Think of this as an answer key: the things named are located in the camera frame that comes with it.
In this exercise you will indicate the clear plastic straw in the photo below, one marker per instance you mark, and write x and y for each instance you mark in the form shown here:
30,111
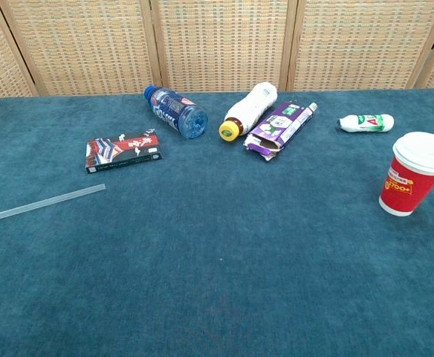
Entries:
48,202

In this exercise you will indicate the red paper cup white lid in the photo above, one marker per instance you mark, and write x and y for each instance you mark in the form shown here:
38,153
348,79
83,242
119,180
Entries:
406,186

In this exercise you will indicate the white bottle yellow cap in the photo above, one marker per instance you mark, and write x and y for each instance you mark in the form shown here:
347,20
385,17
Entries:
248,108

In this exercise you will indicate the purple toothpaste box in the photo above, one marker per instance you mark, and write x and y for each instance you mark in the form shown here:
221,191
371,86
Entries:
276,128

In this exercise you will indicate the blue plastic water bottle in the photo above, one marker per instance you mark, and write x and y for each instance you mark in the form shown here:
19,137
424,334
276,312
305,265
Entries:
176,111

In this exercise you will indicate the blue felt table cover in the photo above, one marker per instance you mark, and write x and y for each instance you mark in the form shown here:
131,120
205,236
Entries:
217,260

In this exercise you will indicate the red black card box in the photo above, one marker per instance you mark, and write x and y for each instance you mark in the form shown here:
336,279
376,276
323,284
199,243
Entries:
122,150

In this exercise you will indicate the woven wooden folding screen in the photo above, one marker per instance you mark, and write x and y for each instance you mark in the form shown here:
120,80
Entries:
220,44

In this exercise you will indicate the small white green drink bottle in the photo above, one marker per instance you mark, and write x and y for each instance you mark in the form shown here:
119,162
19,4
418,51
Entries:
365,123

